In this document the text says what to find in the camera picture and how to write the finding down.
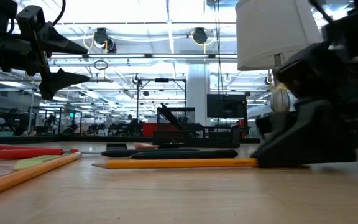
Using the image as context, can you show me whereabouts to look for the red-handled scissors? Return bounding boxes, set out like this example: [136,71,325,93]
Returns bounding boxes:
[0,142,105,162]

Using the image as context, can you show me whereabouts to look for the black ceiling cable reel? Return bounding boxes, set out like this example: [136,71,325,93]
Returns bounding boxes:
[191,27,209,45]
[92,27,117,54]

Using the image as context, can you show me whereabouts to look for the yellow wooden pencil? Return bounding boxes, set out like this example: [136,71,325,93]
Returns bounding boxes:
[0,151,83,201]
[91,157,259,170]

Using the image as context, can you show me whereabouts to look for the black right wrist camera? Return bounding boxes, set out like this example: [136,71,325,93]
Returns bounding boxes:
[273,57,324,99]

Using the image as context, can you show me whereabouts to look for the red cabinet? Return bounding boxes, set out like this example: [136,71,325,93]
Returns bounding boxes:
[141,122,158,137]

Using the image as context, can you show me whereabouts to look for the white shade table lamp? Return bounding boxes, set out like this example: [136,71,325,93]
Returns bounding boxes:
[235,0,323,114]

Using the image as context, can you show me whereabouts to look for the dark brown pen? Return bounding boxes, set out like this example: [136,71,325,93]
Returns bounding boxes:
[160,102,185,130]

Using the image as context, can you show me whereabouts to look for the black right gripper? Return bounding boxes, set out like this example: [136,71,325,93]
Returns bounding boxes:
[249,6,358,169]

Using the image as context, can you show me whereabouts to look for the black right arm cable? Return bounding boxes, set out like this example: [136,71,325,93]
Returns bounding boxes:
[309,0,334,25]

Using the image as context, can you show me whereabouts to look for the thick black marker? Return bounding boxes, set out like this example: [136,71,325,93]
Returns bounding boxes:
[130,149,239,161]

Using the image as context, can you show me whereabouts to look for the thin black pen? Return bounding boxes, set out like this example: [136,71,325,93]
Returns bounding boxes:
[100,147,200,158]

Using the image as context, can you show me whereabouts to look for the black mesh desk organizer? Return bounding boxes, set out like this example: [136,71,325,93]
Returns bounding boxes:
[152,106,241,149]

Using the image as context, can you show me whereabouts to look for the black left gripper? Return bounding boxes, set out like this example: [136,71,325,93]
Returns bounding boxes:
[0,5,91,101]

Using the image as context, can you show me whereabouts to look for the black gantry frame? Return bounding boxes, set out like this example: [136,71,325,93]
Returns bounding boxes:
[135,77,188,125]

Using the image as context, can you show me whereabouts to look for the large black monitor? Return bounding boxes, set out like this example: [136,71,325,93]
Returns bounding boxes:
[206,93,248,119]

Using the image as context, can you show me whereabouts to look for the pink sticky note pad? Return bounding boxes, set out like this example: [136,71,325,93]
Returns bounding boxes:
[134,142,160,151]

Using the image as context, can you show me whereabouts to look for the yellow-green highlighter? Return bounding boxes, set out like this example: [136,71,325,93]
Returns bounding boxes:
[13,154,63,171]

